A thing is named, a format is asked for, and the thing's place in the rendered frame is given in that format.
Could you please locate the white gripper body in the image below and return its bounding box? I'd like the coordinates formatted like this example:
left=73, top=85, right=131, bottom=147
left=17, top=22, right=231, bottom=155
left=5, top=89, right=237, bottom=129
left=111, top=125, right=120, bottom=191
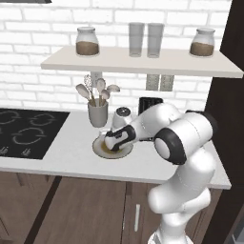
left=98, top=129, right=112, bottom=144

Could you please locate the cream round plate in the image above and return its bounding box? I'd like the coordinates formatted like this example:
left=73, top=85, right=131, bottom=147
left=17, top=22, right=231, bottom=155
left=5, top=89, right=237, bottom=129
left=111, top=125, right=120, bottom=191
left=91, top=134, right=134, bottom=160

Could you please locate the grey utensil pot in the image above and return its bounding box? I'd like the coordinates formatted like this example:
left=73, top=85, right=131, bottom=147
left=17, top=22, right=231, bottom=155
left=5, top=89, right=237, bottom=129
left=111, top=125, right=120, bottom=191
left=87, top=98, right=110, bottom=129

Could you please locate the white small appliance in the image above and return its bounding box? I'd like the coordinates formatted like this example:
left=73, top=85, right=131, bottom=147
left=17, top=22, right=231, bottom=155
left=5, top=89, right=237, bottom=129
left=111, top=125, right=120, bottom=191
left=112, top=106, right=134, bottom=130

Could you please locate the wooden spoon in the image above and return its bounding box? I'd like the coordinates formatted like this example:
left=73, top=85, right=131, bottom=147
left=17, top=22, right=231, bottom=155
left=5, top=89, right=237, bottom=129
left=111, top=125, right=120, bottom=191
left=100, top=89, right=112, bottom=107
left=106, top=84, right=121, bottom=94
left=95, top=77, right=107, bottom=107
left=75, top=83, right=95, bottom=107

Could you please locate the metal whisk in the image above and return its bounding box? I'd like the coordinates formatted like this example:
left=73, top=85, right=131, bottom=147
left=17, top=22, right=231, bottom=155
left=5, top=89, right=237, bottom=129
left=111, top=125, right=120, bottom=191
left=83, top=73, right=95, bottom=102

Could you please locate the black toaster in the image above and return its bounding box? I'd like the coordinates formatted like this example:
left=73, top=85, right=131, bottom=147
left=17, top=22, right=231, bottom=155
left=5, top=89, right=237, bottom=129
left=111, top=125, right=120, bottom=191
left=137, top=96, right=165, bottom=116

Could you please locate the black hob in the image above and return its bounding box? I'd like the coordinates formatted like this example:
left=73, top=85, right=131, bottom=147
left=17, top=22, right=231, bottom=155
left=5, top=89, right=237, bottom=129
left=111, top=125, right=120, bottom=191
left=0, top=108, right=71, bottom=161

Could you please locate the glass jar with brown filling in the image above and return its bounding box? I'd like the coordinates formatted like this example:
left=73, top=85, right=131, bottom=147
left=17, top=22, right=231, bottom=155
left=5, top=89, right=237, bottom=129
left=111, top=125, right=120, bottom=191
left=74, top=26, right=101, bottom=58
left=189, top=27, right=216, bottom=58

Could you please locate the clear drinking glass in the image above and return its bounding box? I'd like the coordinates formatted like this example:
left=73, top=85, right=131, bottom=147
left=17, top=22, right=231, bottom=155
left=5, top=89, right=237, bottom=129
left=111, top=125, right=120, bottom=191
left=128, top=22, right=146, bottom=58
left=146, top=22, right=165, bottom=59

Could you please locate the brown cupboard under hob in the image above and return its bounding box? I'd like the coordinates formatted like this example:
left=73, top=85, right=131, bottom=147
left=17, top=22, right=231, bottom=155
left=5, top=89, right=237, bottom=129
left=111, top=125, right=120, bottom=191
left=0, top=171, right=60, bottom=244

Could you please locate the dark brown tall cupboard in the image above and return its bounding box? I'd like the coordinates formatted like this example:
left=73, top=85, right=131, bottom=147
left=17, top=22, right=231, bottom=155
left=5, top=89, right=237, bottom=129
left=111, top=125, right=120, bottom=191
left=200, top=0, right=244, bottom=244

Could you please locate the dark extractor hood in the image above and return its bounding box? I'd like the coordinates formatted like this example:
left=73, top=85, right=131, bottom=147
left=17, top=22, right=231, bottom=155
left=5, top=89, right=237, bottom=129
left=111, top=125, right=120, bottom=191
left=0, top=0, right=53, bottom=5

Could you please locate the grey wall socket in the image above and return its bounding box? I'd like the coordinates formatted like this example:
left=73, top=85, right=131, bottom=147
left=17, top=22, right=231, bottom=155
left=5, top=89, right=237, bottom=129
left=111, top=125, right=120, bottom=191
left=90, top=71, right=104, bottom=84
left=146, top=73, right=161, bottom=92
left=159, top=74, right=175, bottom=92

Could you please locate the cream wall shelf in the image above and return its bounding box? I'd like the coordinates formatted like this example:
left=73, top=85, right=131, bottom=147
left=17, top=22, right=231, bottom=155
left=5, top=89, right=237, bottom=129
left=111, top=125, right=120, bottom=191
left=40, top=44, right=244, bottom=79

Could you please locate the white cupboard handle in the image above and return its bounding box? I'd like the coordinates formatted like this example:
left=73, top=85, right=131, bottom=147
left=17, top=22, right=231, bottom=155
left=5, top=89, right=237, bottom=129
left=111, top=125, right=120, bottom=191
left=133, top=203, right=141, bottom=233

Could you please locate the brown cupboard door with handle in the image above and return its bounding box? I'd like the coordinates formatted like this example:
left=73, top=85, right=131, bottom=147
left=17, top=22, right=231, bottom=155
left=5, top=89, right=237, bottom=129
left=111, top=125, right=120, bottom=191
left=121, top=181, right=223, bottom=244

